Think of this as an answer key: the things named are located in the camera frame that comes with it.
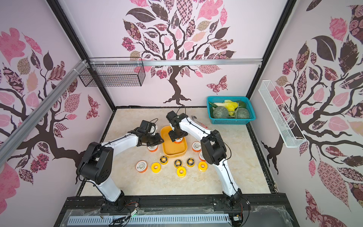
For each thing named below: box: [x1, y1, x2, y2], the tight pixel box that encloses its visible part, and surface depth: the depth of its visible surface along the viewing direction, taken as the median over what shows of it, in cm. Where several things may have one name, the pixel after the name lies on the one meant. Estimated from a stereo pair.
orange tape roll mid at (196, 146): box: [191, 140, 202, 153], surface depth 96 cm
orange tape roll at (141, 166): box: [135, 159, 148, 173], surface depth 87 cm
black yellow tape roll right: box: [186, 157, 196, 168], surface depth 90 cm
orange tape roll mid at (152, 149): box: [146, 144, 159, 153], surface depth 96 cm
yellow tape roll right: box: [198, 160, 208, 173], surface depth 88 cm
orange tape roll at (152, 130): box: [149, 125, 156, 136], surface depth 82 cm
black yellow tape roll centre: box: [173, 158, 183, 169], surface depth 89 cm
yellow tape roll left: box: [150, 162, 162, 174], surface depth 87 cm
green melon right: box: [236, 107, 250, 119], surface depth 105 cm
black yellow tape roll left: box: [159, 155, 169, 166], surface depth 91 cm
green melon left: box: [212, 105, 229, 119], surface depth 102 cm
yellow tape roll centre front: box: [176, 166, 187, 179], surface depth 85 cm
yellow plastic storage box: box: [160, 125, 188, 158], surface depth 94 cm
